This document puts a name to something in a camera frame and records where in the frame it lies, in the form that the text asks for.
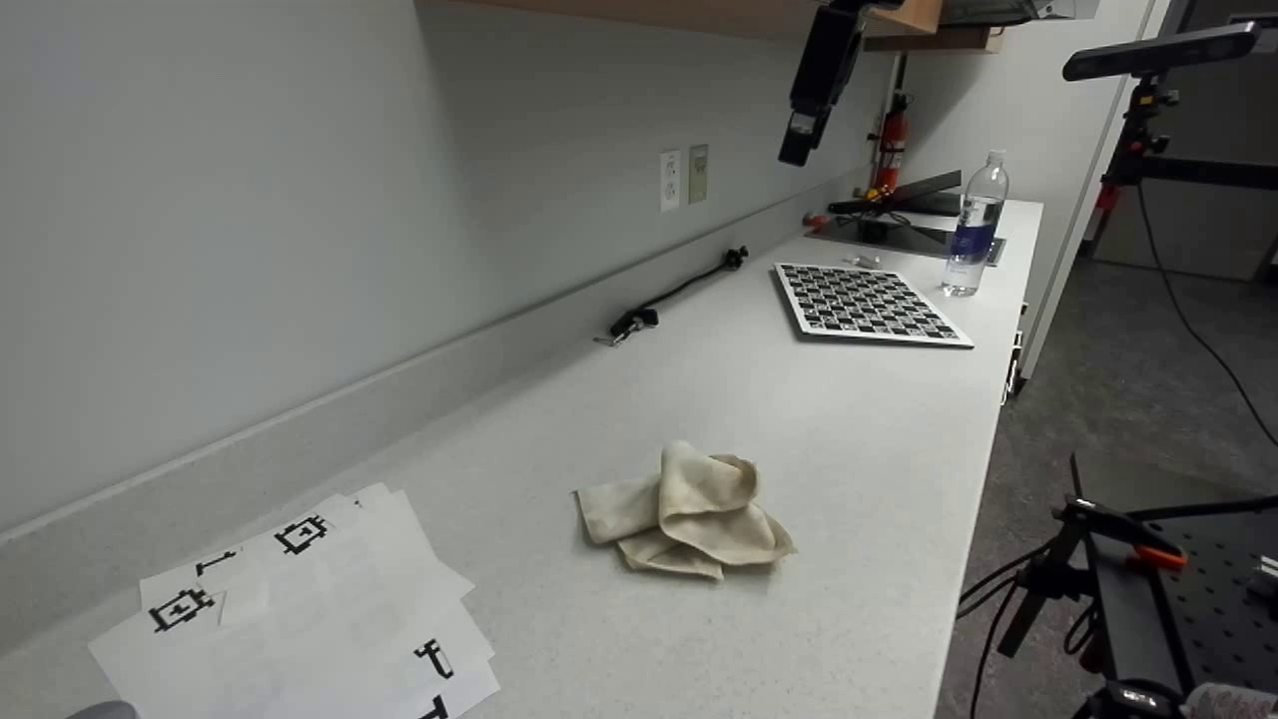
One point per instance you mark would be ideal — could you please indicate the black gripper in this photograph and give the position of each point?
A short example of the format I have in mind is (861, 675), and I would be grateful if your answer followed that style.
(840, 23)

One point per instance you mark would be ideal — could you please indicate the beige cloth towel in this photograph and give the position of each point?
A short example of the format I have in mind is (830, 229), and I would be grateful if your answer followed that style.
(705, 513)

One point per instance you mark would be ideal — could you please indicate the red bar clamp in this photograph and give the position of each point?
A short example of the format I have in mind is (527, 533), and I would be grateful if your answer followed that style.
(886, 145)

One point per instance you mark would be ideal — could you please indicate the black folded tripod legs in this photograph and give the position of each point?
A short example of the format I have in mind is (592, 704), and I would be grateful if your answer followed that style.
(905, 212)

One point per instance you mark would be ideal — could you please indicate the clear plastic water bottle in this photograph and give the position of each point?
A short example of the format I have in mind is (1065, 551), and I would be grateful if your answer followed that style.
(976, 225)

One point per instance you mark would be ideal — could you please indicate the black white checkerboard calibration board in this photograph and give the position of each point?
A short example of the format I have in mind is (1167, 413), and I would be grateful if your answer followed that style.
(865, 305)

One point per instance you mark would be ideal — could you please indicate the black perforated breadboard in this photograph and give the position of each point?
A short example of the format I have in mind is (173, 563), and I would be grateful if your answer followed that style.
(1225, 599)

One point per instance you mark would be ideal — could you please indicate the paper sheet with digit one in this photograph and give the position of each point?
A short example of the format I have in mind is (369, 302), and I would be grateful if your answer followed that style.
(345, 562)

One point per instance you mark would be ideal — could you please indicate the white paper sheet printed markers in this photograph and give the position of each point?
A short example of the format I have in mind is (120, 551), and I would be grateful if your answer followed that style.
(265, 666)

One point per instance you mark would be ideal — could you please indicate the white wall outlet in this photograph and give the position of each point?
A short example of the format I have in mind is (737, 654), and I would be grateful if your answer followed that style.
(696, 174)

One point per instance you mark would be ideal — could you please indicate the white wall outlet plate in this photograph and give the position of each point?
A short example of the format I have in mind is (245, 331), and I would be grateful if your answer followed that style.
(667, 180)

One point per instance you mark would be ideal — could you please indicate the black red camera tripod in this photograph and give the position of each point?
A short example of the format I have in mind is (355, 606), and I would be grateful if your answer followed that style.
(1131, 134)

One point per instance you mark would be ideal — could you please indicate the black stereo camera bar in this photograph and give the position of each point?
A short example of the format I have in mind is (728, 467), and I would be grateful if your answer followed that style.
(1159, 49)

